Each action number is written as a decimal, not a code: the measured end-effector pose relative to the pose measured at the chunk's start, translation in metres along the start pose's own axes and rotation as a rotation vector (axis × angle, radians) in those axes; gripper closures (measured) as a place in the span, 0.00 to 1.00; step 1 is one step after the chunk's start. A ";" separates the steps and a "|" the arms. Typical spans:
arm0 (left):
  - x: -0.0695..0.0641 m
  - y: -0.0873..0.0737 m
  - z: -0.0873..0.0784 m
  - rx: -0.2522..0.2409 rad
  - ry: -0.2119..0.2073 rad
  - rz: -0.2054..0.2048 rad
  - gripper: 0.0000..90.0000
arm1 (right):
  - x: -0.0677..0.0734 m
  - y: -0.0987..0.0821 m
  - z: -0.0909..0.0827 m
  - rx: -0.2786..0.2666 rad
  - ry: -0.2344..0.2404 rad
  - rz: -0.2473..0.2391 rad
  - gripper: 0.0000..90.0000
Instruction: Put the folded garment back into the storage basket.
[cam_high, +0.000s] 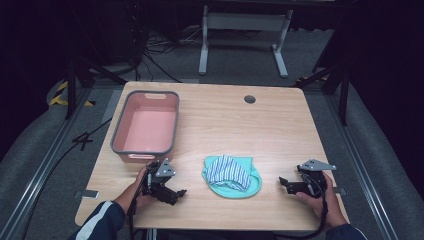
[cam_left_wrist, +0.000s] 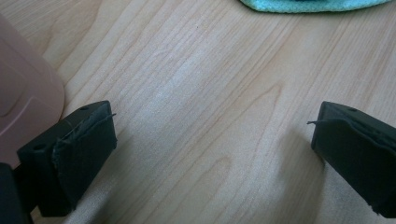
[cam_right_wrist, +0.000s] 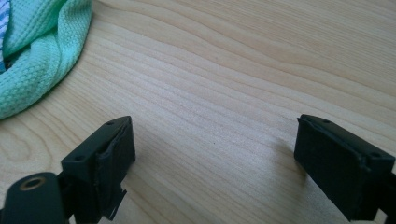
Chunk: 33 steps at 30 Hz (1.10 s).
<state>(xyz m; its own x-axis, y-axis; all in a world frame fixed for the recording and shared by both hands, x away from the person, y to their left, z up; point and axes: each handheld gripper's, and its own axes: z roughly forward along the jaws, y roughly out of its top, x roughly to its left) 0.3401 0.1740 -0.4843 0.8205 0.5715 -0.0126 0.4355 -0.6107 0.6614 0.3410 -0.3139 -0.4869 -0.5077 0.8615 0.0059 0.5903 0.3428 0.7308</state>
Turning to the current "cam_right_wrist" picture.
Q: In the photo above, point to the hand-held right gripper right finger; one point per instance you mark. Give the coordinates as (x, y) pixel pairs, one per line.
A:
(339, 174)

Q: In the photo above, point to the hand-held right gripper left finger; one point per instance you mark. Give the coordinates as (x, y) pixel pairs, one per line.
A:
(102, 161)

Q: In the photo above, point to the mint green textured cloth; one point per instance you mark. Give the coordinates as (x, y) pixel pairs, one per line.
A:
(40, 53)

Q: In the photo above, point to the blue white striped cloth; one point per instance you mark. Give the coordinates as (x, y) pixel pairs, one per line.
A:
(3, 28)

